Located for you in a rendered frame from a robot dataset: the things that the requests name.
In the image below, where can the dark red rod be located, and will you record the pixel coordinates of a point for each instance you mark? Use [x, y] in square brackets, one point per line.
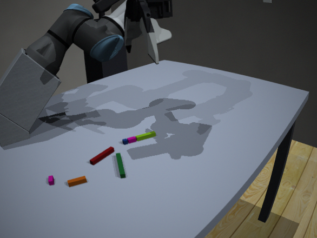
[102, 155]

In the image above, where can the orange rod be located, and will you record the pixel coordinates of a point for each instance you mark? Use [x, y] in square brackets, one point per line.
[77, 181]

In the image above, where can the magenta rod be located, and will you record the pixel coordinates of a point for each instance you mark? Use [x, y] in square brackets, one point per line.
[51, 180]
[131, 139]

